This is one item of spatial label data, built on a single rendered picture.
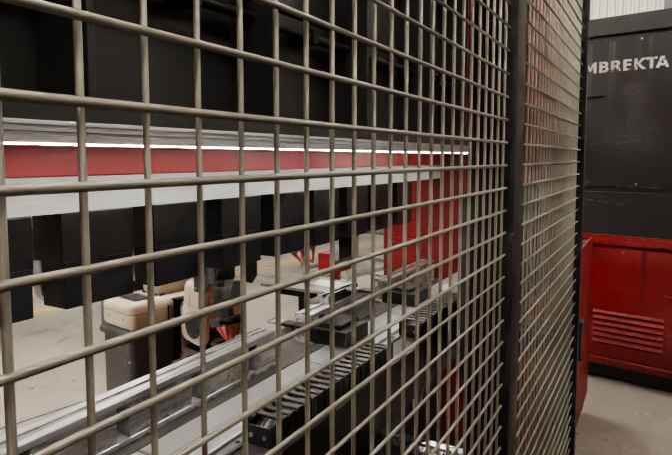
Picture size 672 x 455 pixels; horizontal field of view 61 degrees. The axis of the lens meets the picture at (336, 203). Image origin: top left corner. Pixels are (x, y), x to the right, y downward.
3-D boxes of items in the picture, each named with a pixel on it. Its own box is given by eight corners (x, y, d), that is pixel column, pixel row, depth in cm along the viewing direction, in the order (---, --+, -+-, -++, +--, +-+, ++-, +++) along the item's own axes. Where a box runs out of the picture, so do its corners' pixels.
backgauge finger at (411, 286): (356, 289, 194) (356, 274, 193) (428, 298, 181) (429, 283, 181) (339, 296, 184) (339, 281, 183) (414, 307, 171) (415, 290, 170)
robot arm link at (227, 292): (229, 268, 201) (208, 267, 195) (248, 264, 193) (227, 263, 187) (230, 302, 199) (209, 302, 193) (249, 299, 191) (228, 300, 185)
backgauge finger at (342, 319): (284, 320, 156) (283, 302, 156) (368, 335, 144) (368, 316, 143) (257, 332, 146) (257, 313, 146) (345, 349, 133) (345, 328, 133)
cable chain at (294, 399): (369, 355, 124) (369, 338, 124) (393, 360, 122) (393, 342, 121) (242, 442, 87) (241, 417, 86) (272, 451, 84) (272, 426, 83)
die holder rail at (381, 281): (421, 278, 262) (422, 258, 261) (434, 280, 259) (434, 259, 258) (374, 302, 219) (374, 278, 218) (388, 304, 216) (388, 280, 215)
